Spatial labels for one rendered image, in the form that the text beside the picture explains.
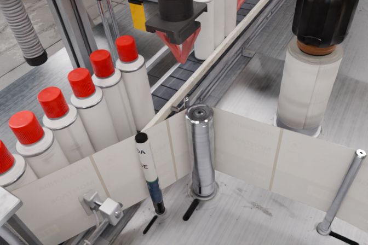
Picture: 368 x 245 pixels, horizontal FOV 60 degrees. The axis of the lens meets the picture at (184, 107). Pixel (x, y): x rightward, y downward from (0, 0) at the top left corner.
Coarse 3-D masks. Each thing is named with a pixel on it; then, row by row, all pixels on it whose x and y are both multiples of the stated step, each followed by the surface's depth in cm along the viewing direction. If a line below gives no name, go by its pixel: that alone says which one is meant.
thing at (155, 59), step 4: (164, 48) 73; (168, 48) 73; (160, 52) 72; (164, 52) 72; (168, 52) 74; (156, 56) 71; (160, 56) 71; (152, 60) 70; (156, 60) 70; (148, 64) 69; (152, 64) 70; (156, 64) 71; (148, 68) 69
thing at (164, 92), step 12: (252, 0) 104; (240, 12) 99; (240, 36) 89; (228, 48) 85; (192, 60) 83; (216, 60) 82; (180, 72) 79; (192, 72) 79; (168, 84) 76; (180, 84) 76; (156, 96) 74; (168, 96) 73; (156, 108) 71
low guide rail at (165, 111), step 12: (264, 0) 96; (252, 12) 91; (240, 24) 87; (228, 36) 83; (216, 48) 80; (204, 72) 75; (192, 84) 72; (180, 96) 69; (168, 108) 66; (156, 120) 63
